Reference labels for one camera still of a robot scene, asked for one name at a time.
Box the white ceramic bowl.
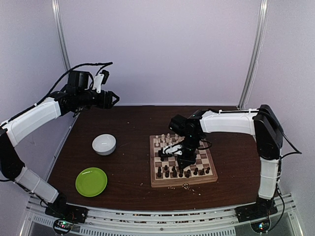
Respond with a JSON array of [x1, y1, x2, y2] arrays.
[[92, 134, 117, 156]]

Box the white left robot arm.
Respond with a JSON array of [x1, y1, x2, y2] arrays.
[[0, 62, 120, 218]]

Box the aluminium front frame rail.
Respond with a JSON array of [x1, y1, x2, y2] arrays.
[[18, 194, 306, 236]]

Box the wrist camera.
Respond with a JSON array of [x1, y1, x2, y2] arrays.
[[158, 144, 183, 158], [92, 70, 109, 93]]

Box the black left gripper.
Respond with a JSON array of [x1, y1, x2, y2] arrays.
[[76, 89, 119, 109]]

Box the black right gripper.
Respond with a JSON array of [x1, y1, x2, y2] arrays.
[[177, 134, 202, 170]]

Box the dark rook chess piece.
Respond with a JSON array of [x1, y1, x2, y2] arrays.
[[157, 167, 163, 178]]

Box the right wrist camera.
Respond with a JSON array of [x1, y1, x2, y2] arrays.
[[158, 144, 183, 158]]

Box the green plate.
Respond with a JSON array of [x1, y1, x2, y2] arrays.
[[75, 167, 108, 198]]

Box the right aluminium corner post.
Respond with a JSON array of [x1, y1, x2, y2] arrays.
[[238, 0, 269, 109]]

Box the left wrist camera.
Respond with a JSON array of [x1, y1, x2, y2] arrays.
[[92, 70, 109, 93]]

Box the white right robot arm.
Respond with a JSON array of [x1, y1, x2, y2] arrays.
[[160, 118, 306, 211]]

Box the wooden chess board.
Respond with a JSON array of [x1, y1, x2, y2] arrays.
[[150, 133, 218, 188]]

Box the dark knight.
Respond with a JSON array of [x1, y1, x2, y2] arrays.
[[199, 169, 205, 176]]

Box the aluminium corner frame post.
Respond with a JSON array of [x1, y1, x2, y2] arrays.
[[51, 0, 71, 70]]

